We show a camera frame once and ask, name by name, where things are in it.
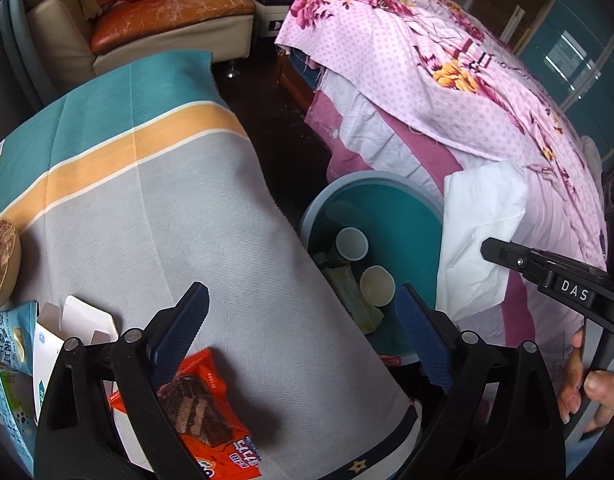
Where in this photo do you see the wooden bed frame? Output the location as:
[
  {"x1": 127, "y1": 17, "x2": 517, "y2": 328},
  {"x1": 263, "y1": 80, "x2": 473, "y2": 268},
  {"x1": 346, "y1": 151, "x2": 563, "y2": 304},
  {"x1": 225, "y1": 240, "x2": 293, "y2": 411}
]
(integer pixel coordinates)
[{"x1": 277, "y1": 47, "x2": 320, "y2": 116}]

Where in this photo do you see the white tissue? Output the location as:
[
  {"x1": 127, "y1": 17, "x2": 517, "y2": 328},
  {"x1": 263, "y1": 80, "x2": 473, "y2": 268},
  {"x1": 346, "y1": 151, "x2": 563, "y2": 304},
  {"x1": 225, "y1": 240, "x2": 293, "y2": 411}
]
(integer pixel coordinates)
[{"x1": 435, "y1": 161, "x2": 530, "y2": 321}]

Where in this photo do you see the cream paper cup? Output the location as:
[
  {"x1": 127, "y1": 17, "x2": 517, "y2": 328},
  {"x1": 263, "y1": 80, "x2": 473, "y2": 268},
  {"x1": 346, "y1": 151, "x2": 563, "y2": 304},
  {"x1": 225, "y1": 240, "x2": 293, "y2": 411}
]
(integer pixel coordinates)
[{"x1": 359, "y1": 265, "x2": 396, "y2": 307}]

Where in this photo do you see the yellow packet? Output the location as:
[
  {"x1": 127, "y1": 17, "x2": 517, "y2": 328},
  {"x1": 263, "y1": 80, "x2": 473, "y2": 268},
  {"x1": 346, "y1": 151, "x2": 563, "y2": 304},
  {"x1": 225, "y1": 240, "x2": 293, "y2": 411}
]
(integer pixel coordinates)
[{"x1": 322, "y1": 266, "x2": 385, "y2": 336}]

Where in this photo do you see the orange seat cushion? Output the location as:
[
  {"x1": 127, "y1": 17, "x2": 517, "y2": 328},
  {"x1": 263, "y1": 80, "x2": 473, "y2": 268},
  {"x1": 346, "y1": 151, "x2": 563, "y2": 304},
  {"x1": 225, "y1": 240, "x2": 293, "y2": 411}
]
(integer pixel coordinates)
[{"x1": 91, "y1": 0, "x2": 257, "y2": 55}]

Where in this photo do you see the person's right hand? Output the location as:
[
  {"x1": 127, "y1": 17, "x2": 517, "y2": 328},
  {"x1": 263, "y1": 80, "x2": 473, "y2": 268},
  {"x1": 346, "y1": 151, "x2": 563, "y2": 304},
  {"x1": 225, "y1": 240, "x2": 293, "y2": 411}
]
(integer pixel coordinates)
[{"x1": 556, "y1": 327, "x2": 614, "y2": 435}]

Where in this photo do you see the brown round bread bun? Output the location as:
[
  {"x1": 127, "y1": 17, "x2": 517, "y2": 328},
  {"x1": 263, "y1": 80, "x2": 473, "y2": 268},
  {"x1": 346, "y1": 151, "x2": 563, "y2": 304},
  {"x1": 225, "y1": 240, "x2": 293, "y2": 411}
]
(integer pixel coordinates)
[{"x1": 0, "y1": 219, "x2": 22, "y2": 311}]

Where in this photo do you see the orange snack packet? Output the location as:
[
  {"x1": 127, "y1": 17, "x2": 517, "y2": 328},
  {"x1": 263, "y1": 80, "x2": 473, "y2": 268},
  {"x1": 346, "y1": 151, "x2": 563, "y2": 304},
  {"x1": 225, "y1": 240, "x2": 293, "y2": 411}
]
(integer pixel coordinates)
[{"x1": 109, "y1": 349, "x2": 264, "y2": 480}]

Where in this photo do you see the teal plastic waste bin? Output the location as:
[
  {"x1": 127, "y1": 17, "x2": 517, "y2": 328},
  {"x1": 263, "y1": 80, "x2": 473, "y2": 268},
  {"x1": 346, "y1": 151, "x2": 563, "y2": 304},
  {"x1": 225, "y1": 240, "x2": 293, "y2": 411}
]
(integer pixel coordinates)
[{"x1": 298, "y1": 170, "x2": 445, "y2": 367}]

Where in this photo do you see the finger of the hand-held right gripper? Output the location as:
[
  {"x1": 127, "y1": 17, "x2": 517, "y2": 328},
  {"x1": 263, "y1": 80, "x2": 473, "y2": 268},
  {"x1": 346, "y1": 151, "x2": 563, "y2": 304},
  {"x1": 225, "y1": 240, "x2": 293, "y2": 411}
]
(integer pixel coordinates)
[{"x1": 480, "y1": 236, "x2": 558, "y2": 286}]

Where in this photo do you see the white cardboard box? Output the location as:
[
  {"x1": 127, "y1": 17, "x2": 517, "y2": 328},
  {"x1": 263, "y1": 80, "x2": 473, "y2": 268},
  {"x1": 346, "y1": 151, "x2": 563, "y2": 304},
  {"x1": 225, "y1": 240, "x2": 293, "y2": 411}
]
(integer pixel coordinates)
[{"x1": 33, "y1": 295, "x2": 158, "y2": 473}]

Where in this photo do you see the pale blue packet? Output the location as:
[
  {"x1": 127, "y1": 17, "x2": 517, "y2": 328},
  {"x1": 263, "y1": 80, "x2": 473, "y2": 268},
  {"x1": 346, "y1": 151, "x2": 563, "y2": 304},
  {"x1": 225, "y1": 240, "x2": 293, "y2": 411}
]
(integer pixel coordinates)
[{"x1": 0, "y1": 367, "x2": 38, "y2": 480}]

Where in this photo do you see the teal grey striped blanket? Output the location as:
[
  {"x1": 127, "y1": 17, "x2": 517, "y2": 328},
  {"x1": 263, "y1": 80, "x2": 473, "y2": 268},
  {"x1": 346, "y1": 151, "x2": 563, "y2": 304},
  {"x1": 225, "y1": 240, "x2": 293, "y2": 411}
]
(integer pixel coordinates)
[{"x1": 0, "y1": 50, "x2": 423, "y2": 480}]

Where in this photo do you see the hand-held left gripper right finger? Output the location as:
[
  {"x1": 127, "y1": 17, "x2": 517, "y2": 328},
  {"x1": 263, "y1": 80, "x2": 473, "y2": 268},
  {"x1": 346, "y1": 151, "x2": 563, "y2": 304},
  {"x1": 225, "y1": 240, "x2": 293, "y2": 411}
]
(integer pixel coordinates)
[{"x1": 392, "y1": 282, "x2": 568, "y2": 480}]

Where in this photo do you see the teal glass wardrobe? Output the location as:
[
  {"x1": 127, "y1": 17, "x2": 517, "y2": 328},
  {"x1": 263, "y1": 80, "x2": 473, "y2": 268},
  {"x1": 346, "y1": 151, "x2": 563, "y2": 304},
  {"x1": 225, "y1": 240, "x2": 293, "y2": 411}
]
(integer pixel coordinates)
[{"x1": 467, "y1": 0, "x2": 614, "y2": 161}]

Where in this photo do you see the white paper cup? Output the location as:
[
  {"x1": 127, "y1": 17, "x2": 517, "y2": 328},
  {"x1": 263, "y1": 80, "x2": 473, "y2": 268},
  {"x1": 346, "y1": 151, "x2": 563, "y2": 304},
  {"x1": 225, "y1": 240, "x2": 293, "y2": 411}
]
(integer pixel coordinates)
[{"x1": 335, "y1": 227, "x2": 370, "y2": 262}]

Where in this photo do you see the beige sofa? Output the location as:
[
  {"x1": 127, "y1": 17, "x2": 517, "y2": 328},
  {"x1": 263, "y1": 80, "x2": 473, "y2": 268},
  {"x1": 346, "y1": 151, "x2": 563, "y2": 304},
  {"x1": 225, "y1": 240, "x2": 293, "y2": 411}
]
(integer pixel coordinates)
[{"x1": 17, "y1": 0, "x2": 258, "y2": 78}]

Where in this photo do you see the pink floral bedsheet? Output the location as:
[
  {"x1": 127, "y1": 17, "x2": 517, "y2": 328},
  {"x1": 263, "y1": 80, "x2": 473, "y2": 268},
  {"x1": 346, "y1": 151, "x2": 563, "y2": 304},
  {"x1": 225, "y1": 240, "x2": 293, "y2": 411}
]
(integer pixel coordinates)
[{"x1": 276, "y1": 0, "x2": 608, "y2": 281}]

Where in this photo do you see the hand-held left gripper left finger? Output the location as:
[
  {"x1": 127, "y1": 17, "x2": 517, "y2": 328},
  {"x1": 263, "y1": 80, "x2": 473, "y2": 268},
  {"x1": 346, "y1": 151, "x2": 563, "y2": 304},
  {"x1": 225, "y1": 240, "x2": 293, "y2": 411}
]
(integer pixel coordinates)
[{"x1": 34, "y1": 282, "x2": 210, "y2": 480}]

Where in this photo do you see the white nightstand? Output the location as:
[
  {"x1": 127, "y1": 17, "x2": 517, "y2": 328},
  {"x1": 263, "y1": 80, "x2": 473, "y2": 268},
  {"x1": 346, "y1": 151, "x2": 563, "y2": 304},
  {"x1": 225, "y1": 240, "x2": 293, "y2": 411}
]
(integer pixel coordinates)
[{"x1": 252, "y1": 0, "x2": 300, "y2": 41}]

